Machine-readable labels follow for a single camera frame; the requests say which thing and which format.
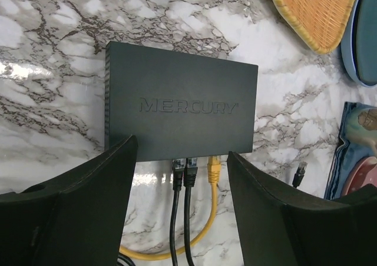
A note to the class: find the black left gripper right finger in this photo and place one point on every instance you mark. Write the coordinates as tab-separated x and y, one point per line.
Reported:
281	225

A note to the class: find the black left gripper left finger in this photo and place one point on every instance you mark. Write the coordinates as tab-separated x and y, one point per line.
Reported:
76	218

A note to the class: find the black network switch box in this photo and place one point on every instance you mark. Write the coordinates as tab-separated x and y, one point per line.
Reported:
178	105

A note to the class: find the pink dotted plate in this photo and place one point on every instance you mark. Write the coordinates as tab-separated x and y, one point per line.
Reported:
363	173

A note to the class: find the blue cloth placemat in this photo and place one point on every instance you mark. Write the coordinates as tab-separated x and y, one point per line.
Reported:
346	156

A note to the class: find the beige ceramic mug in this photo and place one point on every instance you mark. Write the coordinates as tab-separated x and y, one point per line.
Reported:
360	127

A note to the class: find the teal square plate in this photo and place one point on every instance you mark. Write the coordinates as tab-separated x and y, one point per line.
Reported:
358	45

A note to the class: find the orange woven square tray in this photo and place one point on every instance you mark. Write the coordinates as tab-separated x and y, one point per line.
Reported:
319	23

